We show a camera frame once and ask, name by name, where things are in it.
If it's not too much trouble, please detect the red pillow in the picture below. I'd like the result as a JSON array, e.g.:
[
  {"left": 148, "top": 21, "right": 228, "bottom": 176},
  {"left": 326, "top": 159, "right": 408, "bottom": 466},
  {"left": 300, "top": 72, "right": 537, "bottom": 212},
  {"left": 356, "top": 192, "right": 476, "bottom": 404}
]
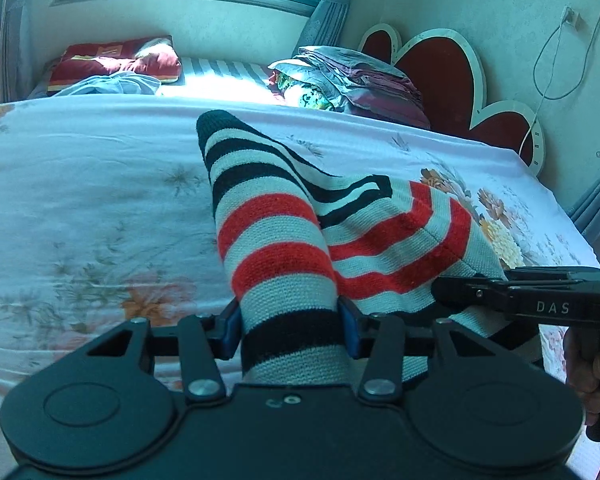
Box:
[{"left": 47, "top": 35, "right": 185, "bottom": 92}]

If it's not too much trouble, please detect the white charging cable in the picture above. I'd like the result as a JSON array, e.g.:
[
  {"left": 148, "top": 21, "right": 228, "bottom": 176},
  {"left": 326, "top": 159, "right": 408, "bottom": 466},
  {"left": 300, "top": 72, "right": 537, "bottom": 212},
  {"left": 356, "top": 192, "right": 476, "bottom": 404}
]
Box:
[{"left": 517, "top": 0, "right": 600, "bottom": 161}]

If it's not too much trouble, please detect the striped knit sweater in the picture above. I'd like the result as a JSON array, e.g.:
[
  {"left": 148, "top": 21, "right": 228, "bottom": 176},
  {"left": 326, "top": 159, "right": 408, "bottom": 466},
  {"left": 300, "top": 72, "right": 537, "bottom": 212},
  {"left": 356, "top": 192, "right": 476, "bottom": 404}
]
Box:
[{"left": 196, "top": 110, "right": 546, "bottom": 388}]

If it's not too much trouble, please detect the person's right hand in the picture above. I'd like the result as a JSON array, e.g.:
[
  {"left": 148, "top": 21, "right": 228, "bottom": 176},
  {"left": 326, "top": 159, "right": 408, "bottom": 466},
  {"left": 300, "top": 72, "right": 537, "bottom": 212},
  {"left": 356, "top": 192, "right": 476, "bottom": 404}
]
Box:
[{"left": 562, "top": 330, "right": 600, "bottom": 427}]

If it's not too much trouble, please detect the grey striped mattress cover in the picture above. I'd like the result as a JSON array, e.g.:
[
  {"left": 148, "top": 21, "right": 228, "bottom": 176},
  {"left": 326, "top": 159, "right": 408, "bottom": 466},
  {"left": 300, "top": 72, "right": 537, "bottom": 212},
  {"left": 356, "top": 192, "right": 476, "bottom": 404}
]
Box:
[{"left": 157, "top": 56, "right": 281, "bottom": 102}]

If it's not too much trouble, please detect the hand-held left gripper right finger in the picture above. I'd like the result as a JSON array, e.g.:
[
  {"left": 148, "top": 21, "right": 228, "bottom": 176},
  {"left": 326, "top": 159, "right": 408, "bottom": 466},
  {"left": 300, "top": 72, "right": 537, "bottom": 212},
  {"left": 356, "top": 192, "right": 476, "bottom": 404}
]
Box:
[{"left": 338, "top": 296, "right": 501, "bottom": 403}]

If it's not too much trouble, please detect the green floral pillow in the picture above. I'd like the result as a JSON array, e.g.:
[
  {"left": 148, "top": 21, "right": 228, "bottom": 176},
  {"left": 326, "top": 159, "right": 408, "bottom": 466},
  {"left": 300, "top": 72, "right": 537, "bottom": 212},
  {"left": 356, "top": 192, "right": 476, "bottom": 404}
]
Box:
[{"left": 277, "top": 72, "right": 343, "bottom": 111}]

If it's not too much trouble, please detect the light blue cloth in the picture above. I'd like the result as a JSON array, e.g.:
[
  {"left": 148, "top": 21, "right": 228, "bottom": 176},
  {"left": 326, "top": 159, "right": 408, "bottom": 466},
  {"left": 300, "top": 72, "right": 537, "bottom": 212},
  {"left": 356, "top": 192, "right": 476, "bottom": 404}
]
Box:
[{"left": 55, "top": 72, "right": 162, "bottom": 98}]

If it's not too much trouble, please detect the grey-blue tied curtain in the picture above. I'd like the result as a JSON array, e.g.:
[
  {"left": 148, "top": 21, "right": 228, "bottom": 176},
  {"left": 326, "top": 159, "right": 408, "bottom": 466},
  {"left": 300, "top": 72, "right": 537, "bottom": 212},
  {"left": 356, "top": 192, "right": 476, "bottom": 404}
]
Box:
[{"left": 297, "top": 0, "right": 368, "bottom": 58}]

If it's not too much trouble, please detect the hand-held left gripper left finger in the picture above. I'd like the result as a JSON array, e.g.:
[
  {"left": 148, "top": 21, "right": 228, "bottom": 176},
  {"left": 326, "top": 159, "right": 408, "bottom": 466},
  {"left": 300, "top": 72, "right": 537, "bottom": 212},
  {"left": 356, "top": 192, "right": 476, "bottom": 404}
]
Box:
[{"left": 85, "top": 300, "right": 242, "bottom": 403}]

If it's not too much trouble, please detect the stack of folded blankets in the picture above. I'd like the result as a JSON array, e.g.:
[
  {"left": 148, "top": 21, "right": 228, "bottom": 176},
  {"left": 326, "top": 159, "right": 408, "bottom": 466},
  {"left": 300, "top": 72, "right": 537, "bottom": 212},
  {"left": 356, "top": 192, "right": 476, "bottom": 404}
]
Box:
[{"left": 268, "top": 46, "right": 406, "bottom": 111}]

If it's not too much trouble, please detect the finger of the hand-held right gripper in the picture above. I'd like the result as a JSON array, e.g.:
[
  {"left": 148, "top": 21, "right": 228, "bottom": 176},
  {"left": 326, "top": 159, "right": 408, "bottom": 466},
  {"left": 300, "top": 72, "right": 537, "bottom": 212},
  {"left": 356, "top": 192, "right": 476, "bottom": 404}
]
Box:
[
  {"left": 432, "top": 274, "right": 519, "bottom": 318},
  {"left": 502, "top": 266, "right": 600, "bottom": 286}
]

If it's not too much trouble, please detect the floral bed sheet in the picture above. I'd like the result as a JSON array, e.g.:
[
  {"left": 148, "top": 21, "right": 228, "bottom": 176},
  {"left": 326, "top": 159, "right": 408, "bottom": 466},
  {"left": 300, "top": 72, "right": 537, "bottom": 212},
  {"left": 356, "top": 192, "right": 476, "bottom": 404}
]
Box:
[{"left": 0, "top": 95, "right": 600, "bottom": 480}]

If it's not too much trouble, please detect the red heart-shaped headboard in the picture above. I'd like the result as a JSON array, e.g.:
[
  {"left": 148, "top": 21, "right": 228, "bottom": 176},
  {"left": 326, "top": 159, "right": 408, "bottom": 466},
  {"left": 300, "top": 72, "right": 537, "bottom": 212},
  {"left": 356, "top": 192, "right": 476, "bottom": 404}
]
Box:
[{"left": 358, "top": 23, "right": 546, "bottom": 177}]

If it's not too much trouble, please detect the folded maroon blanket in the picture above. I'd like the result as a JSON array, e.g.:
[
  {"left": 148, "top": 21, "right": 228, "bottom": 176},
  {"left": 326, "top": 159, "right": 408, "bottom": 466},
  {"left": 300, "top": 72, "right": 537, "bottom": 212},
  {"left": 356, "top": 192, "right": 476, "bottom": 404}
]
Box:
[{"left": 325, "top": 57, "right": 432, "bottom": 130}]

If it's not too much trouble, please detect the sheer curtain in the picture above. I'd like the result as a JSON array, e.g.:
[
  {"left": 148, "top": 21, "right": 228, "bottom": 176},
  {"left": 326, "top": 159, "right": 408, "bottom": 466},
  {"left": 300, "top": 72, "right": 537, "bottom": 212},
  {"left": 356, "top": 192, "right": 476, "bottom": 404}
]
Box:
[{"left": 0, "top": 0, "right": 37, "bottom": 103}]

